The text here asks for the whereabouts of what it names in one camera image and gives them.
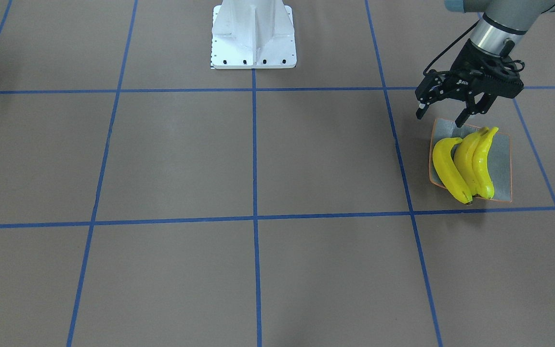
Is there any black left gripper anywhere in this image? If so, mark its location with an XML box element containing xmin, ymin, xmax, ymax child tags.
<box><xmin>415</xmin><ymin>39</ymin><xmax>525</xmax><ymax>128</ymax></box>

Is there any yellow banana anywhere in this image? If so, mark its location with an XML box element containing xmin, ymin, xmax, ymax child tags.
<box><xmin>453</xmin><ymin>127</ymin><xmax>489</xmax><ymax>196</ymax></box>
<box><xmin>472</xmin><ymin>127</ymin><xmax>499</xmax><ymax>200</ymax></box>
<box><xmin>432</xmin><ymin>137</ymin><xmax>473</xmax><ymax>205</ymax></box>

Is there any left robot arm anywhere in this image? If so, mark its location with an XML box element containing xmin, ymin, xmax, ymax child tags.
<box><xmin>415</xmin><ymin>0</ymin><xmax>555</xmax><ymax>127</ymax></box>

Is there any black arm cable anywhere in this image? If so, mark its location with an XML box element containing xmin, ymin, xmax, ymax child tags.
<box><xmin>423</xmin><ymin>24</ymin><xmax>476</xmax><ymax>77</ymax></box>

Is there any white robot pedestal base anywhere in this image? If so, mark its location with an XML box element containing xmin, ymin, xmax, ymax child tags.
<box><xmin>210</xmin><ymin>0</ymin><xmax>297</xmax><ymax>69</ymax></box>

